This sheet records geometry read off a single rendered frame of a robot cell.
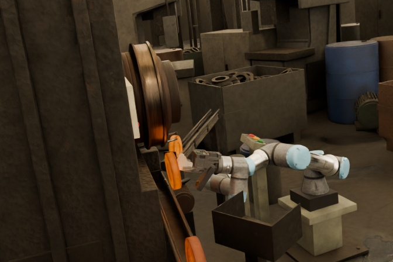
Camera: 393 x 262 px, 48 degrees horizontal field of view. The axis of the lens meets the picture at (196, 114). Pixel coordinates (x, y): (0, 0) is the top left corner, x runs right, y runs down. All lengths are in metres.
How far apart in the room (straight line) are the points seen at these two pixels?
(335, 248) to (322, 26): 3.59
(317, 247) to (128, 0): 3.01
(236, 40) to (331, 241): 3.77
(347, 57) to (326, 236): 2.80
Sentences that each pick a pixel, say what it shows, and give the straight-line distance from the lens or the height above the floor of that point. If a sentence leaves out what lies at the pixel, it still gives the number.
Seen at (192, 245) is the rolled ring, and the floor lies 0.78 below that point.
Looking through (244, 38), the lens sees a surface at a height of 1.01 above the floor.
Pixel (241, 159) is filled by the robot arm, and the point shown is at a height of 0.82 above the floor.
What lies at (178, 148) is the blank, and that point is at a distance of 2.55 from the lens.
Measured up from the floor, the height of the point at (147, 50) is 1.32.
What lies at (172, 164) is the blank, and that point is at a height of 0.87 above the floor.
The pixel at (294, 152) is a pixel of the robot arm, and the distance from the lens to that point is 2.14.
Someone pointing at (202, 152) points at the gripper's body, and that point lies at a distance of 1.85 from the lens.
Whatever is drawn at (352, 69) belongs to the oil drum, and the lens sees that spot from 5.16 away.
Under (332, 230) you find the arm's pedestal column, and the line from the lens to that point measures 2.73.
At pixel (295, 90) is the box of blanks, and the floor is 0.55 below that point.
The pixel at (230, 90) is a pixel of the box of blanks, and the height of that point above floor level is 0.69.
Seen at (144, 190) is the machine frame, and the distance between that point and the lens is 1.57.
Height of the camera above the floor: 1.46
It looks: 13 degrees down
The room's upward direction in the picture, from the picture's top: 7 degrees counter-clockwise
